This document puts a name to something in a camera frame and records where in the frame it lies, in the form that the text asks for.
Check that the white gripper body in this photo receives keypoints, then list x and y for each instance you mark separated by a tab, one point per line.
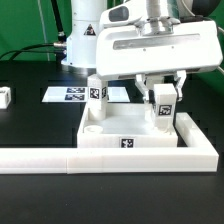
147	37

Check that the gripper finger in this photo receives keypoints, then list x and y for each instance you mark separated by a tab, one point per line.
179	78
148	94

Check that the white square tabletop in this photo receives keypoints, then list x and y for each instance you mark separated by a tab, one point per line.
123	127

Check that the white L-shaped obstacle fence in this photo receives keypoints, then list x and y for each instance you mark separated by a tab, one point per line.
198	155

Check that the white sheet with AprilTags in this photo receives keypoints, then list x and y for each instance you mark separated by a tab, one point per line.
56	94

